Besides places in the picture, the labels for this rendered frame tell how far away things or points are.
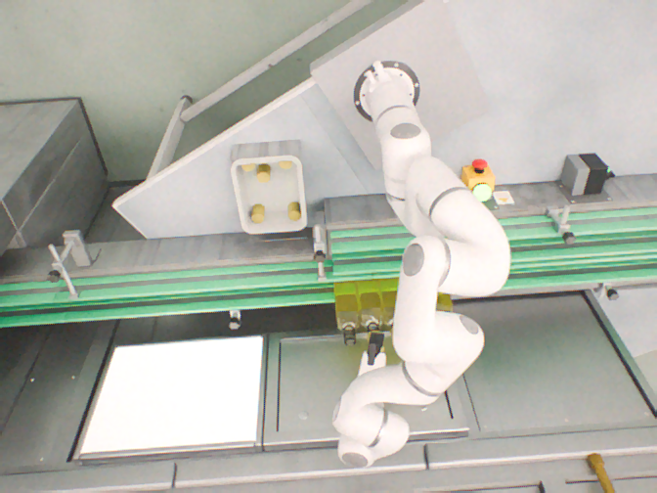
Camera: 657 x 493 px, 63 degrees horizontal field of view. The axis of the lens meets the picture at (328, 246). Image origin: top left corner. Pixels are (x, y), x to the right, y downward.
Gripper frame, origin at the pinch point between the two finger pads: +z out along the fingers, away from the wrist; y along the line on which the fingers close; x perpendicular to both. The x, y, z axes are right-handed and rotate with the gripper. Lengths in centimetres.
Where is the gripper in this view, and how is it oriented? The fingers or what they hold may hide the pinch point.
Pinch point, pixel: (375, 346)
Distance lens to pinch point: 127.1
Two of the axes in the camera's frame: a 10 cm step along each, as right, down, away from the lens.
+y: -0.4, -7.8, -6.2
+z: 2.1, -6.2, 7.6
